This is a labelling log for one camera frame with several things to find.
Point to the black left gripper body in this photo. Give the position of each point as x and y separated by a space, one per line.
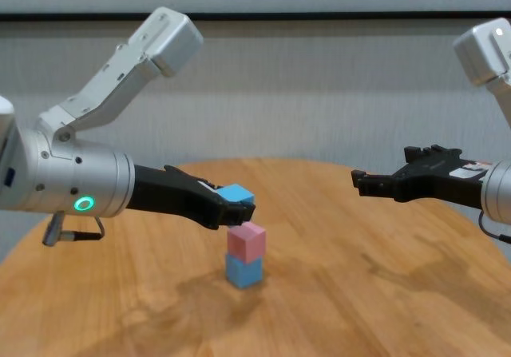
175 195

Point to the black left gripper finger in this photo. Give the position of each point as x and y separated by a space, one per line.
238 213
209 184

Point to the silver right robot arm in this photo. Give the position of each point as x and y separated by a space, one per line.
499 193

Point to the blue cube block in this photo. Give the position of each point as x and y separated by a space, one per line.
243 271
236 194

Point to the black wall rail strip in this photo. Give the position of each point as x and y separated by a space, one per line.
255 17

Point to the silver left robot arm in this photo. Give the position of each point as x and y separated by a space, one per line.
68 177

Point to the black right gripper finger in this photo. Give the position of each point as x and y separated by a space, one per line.
375 185
415 154

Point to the pink cube block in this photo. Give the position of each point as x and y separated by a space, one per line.
246 241

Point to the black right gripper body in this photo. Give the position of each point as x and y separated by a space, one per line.
435 177

